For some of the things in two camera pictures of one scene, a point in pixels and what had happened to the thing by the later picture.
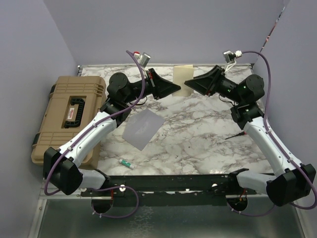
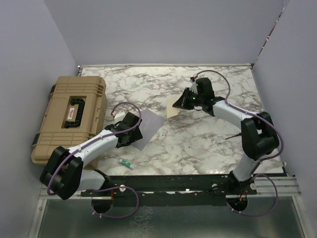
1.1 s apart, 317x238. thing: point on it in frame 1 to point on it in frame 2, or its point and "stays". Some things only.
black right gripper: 208,83 to 182,102
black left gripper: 159,91 to 136,135
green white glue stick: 127,164 stays
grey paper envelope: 142,129 stays
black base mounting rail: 172,189 stays
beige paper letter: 181,74 to 171,110
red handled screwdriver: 243,133 stays
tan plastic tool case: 72,101 stays
